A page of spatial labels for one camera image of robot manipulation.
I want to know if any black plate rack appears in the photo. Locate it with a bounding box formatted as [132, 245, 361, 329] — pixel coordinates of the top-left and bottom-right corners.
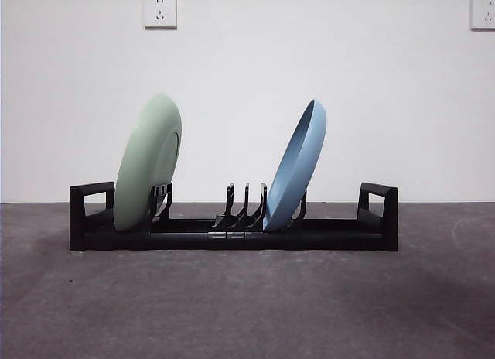
[68, 180, 399, 252]

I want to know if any white wall socket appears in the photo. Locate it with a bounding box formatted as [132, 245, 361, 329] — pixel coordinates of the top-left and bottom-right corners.
[470, 0, 495, 30]
[143, 0, 178, 29]

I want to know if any blue round plate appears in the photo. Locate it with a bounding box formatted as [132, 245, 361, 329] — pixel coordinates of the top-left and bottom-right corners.
[262, 98, 328, 233]

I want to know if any pale green round plate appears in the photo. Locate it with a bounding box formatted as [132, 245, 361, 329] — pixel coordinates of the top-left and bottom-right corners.
[114, 94, 183, 232]

